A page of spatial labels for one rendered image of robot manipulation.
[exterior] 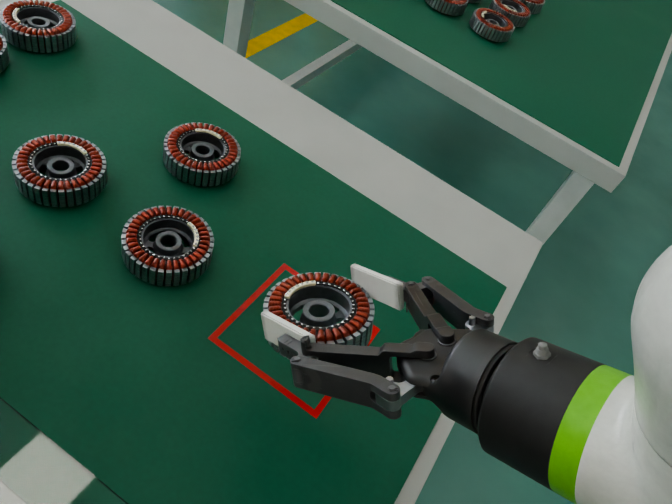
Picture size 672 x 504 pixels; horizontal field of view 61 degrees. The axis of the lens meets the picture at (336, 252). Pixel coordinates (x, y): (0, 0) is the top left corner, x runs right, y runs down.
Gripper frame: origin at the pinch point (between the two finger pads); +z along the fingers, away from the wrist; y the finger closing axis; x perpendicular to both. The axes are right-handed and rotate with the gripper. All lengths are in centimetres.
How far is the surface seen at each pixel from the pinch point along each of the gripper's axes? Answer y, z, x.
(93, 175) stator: -6.2, 36.9, 8.9
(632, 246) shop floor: 195, 39, -81
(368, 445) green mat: 2.3, -2.0, -19.0
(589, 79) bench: 117, 28, 0
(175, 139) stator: 7.1, 38.8, 10.2
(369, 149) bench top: 40, 31, 1
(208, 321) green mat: -4.1, 17.8, -7.0
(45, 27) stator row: 3, 68, 26
